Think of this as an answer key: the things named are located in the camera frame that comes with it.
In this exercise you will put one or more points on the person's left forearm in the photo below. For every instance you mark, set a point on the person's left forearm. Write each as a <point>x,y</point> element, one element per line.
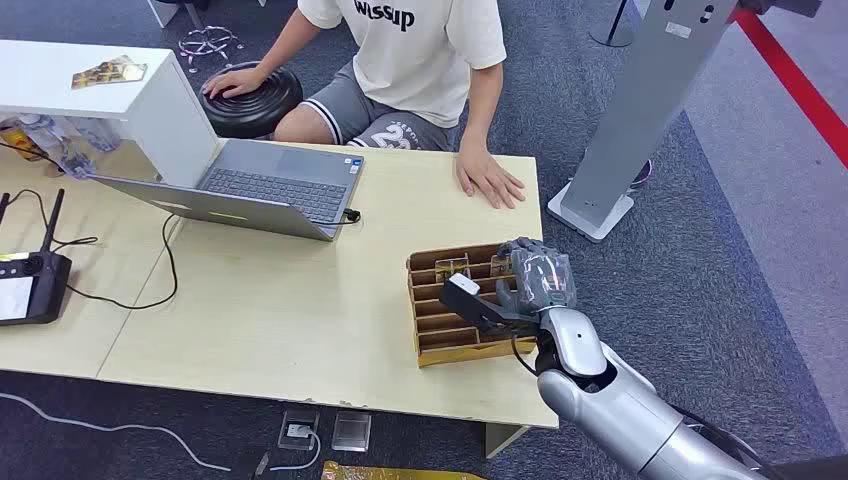
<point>482,106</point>

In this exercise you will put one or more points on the white desk shelf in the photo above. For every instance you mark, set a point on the white desk shelf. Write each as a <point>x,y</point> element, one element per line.
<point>33,79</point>

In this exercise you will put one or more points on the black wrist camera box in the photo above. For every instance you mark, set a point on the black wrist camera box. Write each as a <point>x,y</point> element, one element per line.
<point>464,301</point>

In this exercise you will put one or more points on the grey kiosk pillar with base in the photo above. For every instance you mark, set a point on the grey kiosk pillar with base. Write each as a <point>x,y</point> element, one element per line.
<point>649,86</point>

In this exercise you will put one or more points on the wooden card organizer box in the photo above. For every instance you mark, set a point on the wooden card organizer box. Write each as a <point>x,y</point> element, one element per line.
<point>444,338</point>

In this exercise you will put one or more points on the orange snack packet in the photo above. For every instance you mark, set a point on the orange snack packet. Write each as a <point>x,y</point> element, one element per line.
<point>16,140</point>

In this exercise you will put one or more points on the gold patterned card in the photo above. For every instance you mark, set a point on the gold patterned card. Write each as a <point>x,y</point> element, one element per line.
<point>452,268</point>
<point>498,266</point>

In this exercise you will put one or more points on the black power adapter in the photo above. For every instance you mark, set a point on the black power adapter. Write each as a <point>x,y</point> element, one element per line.
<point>245,467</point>

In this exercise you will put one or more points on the gold foil sheet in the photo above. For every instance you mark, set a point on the gold foil sheet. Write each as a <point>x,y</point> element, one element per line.
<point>391,473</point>

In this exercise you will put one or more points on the person's left hand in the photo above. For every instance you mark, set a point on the person's left hand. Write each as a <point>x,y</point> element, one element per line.
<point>489,177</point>

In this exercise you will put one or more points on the person's right hand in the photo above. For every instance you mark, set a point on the person's right hand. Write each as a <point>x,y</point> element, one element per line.
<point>232,83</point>

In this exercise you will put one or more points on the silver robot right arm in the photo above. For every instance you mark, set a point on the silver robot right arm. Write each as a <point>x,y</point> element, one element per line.
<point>616,411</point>

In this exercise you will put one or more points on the pale table leg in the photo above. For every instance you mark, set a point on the pale table leg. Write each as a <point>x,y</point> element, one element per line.
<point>500,440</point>

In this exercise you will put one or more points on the red barrier strip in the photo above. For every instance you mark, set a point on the red barrier strip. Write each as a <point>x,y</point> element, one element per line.
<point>795,83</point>

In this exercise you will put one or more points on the silver floor socket lid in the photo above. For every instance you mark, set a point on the silver floor socket lid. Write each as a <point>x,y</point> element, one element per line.
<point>352,431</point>

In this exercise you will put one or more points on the grey open laptop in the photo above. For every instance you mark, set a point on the grey open laptop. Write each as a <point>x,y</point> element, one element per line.
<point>278,179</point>

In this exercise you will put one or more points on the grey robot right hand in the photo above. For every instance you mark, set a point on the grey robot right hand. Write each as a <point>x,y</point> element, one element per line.
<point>542,278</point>

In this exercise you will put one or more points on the open floor socket box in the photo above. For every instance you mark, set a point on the open floor socket box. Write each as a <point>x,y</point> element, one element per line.
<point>298,429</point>

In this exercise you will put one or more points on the person's right forearm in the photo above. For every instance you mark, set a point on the person's right forearm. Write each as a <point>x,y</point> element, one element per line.
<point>285,46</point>

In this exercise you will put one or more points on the black round stool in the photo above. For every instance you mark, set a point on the black round stool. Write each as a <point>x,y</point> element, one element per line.
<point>255,109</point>

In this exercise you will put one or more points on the person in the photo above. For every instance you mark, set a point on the person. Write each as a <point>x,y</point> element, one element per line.
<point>411,66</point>

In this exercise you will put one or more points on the chrome chair star base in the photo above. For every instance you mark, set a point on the chrome chair star base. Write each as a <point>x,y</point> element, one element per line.
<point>206,43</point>

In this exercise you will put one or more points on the black remote controller with antennas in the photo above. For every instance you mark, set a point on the black remote controller with antennas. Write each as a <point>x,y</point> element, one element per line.
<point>40,291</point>

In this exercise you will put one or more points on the clear plastic bottle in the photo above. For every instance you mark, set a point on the clear plastic bottle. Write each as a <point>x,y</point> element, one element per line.
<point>99,134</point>
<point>63,149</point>

